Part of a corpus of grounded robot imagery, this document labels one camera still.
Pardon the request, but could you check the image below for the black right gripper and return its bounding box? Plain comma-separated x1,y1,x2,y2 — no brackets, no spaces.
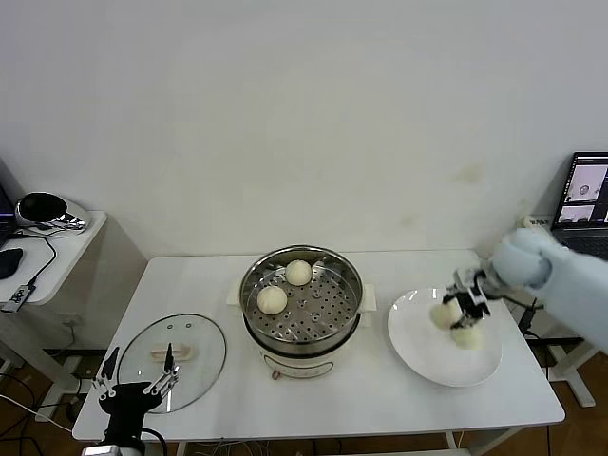
442,279,491,332

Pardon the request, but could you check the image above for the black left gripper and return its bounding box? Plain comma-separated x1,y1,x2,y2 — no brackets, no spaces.
92,342,181,444

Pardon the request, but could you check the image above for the white steamed baozi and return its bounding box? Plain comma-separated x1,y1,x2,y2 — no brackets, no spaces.
450,327,485,352
284,258,314,287
429,303,462,331
256,285,289,315

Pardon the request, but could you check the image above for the glass lid with cream handle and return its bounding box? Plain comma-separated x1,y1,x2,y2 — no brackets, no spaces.
117,313,228,414

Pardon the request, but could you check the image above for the perforated steel steamer basket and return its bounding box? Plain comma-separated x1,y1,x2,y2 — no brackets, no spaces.
238,244,364,343

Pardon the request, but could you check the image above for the white round plate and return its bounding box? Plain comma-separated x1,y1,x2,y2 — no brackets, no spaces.
387,288,503,388

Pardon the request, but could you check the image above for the white side table with headset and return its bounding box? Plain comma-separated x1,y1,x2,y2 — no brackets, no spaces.
0,210,148,398

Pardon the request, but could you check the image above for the white side table with laptop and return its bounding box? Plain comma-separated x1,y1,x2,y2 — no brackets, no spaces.
484,216,608,409

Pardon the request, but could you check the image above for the small grey usb hub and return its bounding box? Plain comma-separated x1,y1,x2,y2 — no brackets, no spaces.
1,281,37,313

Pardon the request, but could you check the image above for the white electric cooker base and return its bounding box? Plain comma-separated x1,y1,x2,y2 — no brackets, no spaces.
226,279,379,381

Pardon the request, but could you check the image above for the black computer mouse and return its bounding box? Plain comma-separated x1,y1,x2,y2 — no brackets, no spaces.
0,247,25,280

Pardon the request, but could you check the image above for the open grey laptop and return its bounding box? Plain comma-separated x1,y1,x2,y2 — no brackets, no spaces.
550,151,608,260

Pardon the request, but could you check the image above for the chrome and black headset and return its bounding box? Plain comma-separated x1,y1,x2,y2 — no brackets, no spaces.
13,192,90,235

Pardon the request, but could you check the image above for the dark laptop with blue screen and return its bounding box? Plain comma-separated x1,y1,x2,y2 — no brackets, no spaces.
0,159,19,248

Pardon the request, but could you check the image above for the black cable with adapter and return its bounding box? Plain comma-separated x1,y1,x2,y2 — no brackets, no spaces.
519,296,545,339

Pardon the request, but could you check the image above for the black thin cable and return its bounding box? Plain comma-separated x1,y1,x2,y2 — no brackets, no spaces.
13,227,57,288

